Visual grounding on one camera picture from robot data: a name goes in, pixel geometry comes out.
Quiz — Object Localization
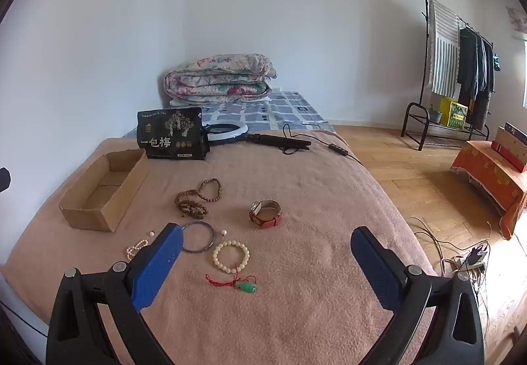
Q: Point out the yellow crate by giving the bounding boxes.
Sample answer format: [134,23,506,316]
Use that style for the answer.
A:
[437,97,469,129]

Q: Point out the green pendant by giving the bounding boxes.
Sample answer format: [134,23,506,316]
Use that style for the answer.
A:
[205,272,259,295]

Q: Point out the power strip with cables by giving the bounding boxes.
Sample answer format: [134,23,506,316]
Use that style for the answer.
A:
[409,216,491,281]

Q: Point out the striped grey white cloth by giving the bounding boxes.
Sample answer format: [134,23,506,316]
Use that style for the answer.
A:
[427,0,462,99]

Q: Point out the cream large bead bracelet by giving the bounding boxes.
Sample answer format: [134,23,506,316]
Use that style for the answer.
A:
[211,240,251,275]

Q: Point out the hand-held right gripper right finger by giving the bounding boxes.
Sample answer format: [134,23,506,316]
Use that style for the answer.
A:
[351,226,485,365]

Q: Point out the long brown wooden bead strand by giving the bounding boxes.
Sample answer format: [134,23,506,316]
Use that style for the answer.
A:
[175,178,222,221]

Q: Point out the black printed snack bag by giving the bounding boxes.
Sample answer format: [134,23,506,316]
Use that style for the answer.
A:
[137,107,211,161]

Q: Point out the pink-brown blanket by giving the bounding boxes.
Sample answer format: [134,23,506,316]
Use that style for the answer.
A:
[0,129,447,365]

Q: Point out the orange patterned cloth-covered table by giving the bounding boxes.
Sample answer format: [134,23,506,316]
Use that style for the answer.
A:
[450,140,527,241]

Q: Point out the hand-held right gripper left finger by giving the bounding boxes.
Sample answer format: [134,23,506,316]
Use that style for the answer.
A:
[46,223,184,365]

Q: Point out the cardboard box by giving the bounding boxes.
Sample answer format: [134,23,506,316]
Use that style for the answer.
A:
[59,149,150,233]

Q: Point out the small pearl bracelet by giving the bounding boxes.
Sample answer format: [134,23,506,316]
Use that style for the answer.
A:
[125,239,149,261]

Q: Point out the thin blue bangle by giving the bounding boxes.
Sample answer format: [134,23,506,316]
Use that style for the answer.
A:
[180,221,217,254]

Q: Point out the folded floral quilt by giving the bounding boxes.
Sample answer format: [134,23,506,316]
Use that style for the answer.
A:
[164,54,279,104]

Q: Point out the blue checked bedsheet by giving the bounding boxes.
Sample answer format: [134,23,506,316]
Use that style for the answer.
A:
[124,90,337,139]

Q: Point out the floral curtain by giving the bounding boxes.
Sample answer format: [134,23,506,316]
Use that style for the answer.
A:
[506,7,527,35]

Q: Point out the red strap wristwatch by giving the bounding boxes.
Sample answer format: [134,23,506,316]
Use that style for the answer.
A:
[249,200,284,229]

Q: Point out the flat patterned gift box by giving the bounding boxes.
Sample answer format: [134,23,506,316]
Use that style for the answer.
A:
[490,122,527,174]

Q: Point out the hanging dark clothes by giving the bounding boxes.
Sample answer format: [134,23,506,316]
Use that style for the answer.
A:
[456,26,495,132]

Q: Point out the black clothes rack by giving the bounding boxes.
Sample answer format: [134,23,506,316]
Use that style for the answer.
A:
[401,0,495,152]

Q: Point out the black cable with inline switch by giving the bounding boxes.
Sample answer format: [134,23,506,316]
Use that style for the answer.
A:
[282,123,364,165]

